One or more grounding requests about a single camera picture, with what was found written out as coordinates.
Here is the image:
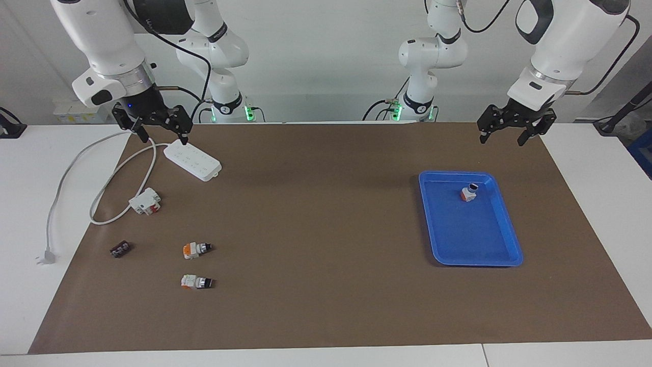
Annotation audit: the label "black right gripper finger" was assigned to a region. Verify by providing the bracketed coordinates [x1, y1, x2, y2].
[171, 106, 193, 145]
[112, 103, 149, 144]

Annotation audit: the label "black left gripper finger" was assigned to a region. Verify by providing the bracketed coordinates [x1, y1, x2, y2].
[477, 105, 505, 144]
[518, 110, 556, 147]

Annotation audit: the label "orange white push-button switch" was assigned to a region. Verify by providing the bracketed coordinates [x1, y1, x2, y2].
[183, 242, 212, 260]

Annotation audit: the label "white power strip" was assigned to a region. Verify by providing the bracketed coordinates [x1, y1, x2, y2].
[164, 140, 223, 182]

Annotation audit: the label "white background box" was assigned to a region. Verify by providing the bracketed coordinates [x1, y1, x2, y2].
[53, 98, 110, 124]

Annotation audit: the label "white red circuit breaker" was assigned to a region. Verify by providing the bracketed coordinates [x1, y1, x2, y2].
[128, 188, 162, 216]

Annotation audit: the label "black stand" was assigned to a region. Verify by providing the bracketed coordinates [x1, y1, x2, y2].
[593, 82, 652, 136]

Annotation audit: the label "blue crate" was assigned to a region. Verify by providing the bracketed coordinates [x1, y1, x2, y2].
[628, 130, 652, 180]

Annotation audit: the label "blue plastic tray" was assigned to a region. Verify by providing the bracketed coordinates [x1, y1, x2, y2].
[419, 171, 524, 267]

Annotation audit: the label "black clamp base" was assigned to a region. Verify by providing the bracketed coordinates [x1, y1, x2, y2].
[0, 107, 27, 139]

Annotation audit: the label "brown table mat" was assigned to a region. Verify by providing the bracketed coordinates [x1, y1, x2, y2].
[28, 121, 652, 355]

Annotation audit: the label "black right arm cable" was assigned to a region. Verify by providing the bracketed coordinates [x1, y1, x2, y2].
[125, 0, 212, 123]

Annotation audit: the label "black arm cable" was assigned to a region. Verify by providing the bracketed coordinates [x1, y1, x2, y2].
[125, 0, 212, 123]
[457, 0, 641, 96]

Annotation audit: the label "white power strip cable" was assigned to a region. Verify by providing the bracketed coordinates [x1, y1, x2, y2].
[35, 130, 171, 266]

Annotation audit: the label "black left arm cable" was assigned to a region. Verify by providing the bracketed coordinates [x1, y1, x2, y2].
[457, 0, 641, 96]

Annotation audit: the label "black base cables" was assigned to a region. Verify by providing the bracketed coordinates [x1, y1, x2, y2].
[363, 97, 403, 121]

